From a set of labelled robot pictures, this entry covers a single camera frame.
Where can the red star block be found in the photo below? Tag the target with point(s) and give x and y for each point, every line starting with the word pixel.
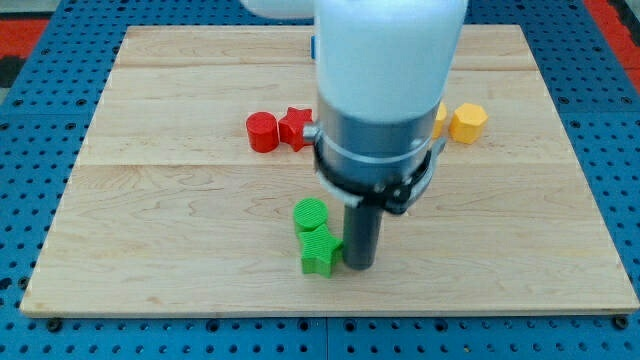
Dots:
pixel 291 127

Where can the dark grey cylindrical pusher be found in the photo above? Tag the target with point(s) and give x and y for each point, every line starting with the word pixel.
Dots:
pixel 361 230

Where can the green cylinder block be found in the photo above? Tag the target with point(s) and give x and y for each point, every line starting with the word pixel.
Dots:
pixel 309 214

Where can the wooden board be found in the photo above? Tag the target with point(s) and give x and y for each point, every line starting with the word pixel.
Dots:
pixel 168 213

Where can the yellow block behind arm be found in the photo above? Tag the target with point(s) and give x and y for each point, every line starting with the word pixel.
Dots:
pixel 440 119

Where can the yellow hexagon block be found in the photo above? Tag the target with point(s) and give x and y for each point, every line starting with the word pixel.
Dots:
pixel 468 123

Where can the green star block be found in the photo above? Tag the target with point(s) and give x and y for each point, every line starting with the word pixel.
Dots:
pixel 320 251

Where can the blue block behind arm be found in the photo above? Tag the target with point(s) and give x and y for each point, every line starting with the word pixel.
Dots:
pixel 312 47

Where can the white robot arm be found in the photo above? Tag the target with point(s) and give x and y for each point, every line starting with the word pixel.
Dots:
pixel 381 69

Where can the red cylinder block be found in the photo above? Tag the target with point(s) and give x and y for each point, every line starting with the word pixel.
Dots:
pixel 262 131

